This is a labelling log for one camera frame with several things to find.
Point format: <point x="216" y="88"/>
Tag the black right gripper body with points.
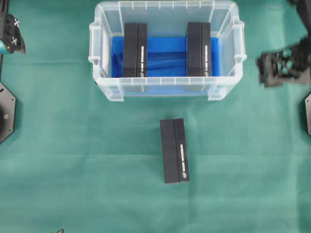
<point x="290" y="65"/>

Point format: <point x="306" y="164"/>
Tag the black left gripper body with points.
<point x="11" y="39"/>

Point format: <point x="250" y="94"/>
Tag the black realsense box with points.
<point x="174" y="151"/>
<point x="198" y="49"/>
<point x="135" y="50"/>

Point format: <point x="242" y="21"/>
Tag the blue liner in case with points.
<point x="166" y="58"/>

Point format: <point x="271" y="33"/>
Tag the clear plastic storage case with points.
<point x="169" y="19"/>

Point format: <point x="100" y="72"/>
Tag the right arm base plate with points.
<point x="308" y="113"/>

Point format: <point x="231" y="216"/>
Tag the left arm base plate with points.
<point x="7" y="113"/>

